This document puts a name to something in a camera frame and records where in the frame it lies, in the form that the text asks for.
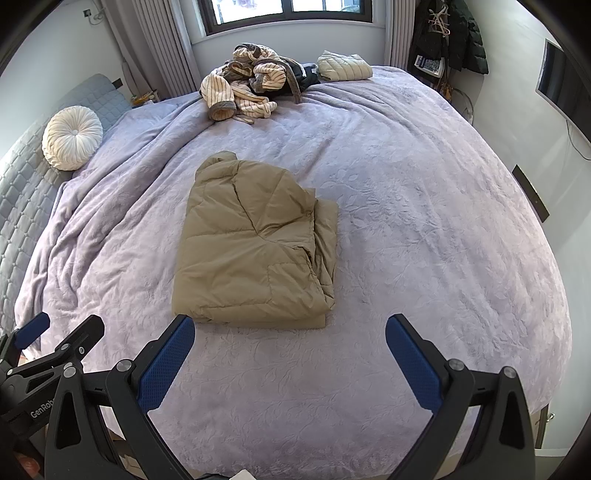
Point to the hanging black puffer coat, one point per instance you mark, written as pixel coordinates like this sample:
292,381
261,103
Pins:
466,37

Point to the lilac plush blanket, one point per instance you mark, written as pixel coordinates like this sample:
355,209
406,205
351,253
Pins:
392,230

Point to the black wall panel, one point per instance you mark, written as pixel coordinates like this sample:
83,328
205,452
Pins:
531,193

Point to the clothes hanger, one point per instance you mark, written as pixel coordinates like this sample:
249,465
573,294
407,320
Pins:
438,21

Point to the dark crumpled clothing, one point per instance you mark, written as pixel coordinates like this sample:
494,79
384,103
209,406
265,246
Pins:
308,76

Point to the khaki puffer jacket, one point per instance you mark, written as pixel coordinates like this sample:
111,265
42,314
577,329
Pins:
240,258

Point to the printed hanging picture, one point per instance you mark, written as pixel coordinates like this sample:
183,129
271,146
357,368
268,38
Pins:
429,65

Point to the round white pleated pillow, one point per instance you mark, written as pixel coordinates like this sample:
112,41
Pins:
71,136

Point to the small yellow objects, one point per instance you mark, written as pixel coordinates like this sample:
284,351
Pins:
145,98

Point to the grey robe belt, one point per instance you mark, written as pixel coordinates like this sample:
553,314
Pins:
293,83

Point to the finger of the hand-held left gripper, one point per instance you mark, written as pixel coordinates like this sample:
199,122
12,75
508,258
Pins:
30,332
85,334

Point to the grey quilted headboard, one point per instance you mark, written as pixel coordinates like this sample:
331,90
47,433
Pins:
27,207

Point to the grey pleated curtain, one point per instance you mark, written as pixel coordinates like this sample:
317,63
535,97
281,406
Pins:
152,41
398,32

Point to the folded cream quilted jacket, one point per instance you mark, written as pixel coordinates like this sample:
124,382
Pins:
344,67

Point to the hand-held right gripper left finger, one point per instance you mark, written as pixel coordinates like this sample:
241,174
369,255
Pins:
168,364

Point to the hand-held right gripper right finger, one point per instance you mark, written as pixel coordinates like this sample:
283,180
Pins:
413,364

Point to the dark framed window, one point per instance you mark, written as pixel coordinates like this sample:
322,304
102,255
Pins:
295,14

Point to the cream striped robe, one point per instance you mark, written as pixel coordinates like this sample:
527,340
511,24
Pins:
235,85

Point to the wall mounted television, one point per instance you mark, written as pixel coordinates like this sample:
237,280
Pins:
563,83

